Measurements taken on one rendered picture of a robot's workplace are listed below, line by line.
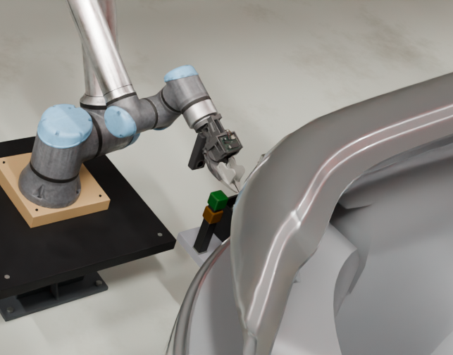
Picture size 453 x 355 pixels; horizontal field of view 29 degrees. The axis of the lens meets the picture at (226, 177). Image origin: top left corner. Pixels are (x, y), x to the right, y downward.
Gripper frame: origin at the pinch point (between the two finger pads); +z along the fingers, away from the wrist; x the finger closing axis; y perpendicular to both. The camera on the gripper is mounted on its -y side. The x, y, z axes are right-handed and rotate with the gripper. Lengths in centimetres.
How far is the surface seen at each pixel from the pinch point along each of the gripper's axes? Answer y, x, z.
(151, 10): -141, 135, -137
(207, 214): -9.8, -4.4, 1.9
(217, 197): -3.4, -3.9, -0.3
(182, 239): -26.0, -3.6, 2.8
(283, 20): -129, 208, -112
